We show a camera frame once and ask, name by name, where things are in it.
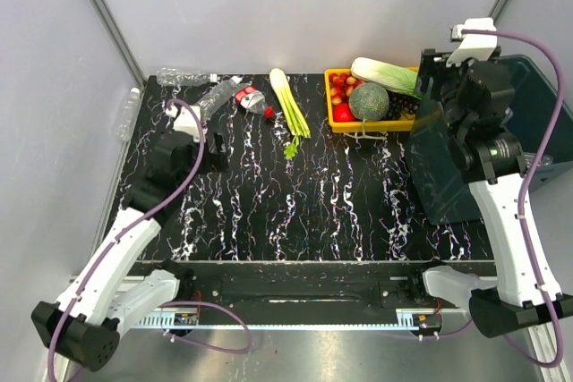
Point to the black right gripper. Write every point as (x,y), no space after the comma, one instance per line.
(433,64)

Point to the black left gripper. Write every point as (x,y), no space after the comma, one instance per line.
(218,160)

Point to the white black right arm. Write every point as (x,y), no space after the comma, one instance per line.
(476,125)

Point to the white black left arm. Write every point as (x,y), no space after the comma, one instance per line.
(121,257)

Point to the dark green plastic bin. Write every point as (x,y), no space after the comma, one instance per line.
(444,196)

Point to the clear crushed bottle middle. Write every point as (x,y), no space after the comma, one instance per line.
(218,96)

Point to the napa cabbage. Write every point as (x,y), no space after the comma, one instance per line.
(393,78)

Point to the red label crushed bottle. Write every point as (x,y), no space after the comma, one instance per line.
(253,101)

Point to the yellow plastic tray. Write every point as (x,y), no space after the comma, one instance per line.
(403,124)

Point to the celery stalk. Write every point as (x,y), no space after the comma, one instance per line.
(295,120)

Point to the clear bottle back row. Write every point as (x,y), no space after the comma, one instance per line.
(181,77)

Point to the green netted melon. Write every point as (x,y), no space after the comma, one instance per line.
(369,102)

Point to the red apple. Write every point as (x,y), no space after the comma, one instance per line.
(342,113)

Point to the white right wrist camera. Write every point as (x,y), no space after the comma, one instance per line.
(472,46)

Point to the aluminium frame post left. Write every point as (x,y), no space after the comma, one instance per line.
(119,41)

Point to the aluminium front rail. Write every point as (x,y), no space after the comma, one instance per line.
(453,286)

